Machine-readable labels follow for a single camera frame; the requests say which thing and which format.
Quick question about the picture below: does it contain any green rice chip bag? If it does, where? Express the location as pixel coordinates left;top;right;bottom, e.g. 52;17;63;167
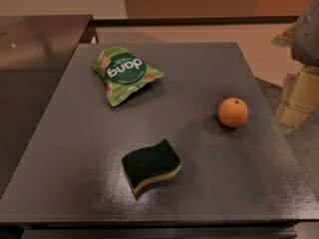
92;46;164;107

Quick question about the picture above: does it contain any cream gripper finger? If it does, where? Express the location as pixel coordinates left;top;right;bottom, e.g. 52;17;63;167
271;24;295;47
276;66;319;128

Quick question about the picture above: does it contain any green and yellow sponge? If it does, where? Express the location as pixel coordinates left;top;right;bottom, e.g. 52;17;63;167
122;138;181;195

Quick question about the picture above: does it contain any orange fruit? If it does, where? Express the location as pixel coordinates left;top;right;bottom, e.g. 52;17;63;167
217;98;248;128

